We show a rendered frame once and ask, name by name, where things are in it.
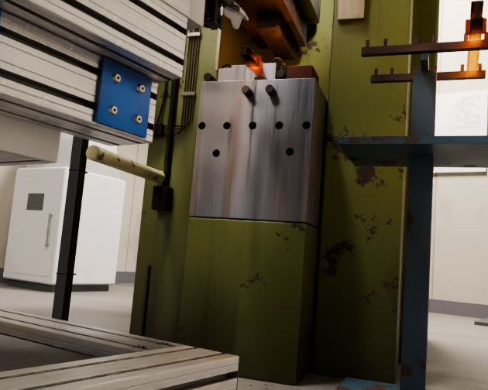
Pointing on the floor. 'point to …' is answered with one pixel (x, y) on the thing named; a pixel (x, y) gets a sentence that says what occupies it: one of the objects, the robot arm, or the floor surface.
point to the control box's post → (70, 229)
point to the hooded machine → (32, 275)
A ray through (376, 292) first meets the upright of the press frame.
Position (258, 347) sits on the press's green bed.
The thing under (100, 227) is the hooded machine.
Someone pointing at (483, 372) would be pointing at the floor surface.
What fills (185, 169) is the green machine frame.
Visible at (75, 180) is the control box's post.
